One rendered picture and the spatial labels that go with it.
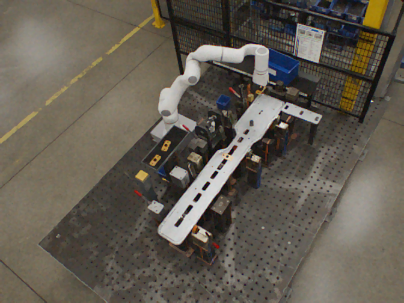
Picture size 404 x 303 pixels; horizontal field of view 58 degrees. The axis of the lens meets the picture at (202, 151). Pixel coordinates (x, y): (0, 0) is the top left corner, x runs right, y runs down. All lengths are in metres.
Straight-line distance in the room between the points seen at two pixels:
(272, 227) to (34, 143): 2.96
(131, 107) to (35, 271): 2.04
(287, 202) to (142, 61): 3.06
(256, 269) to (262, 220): 0.35
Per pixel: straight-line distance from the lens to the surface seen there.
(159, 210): 2.34
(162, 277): 2.55
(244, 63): 3.19
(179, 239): 2.29
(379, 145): 4.10
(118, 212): 2.83
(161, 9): 5.43
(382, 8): 2.70
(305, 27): 2.90
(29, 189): 4.21
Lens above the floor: 3.08
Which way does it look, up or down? 53 degrees down
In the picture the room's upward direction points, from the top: 9 degrees counter-clockwise
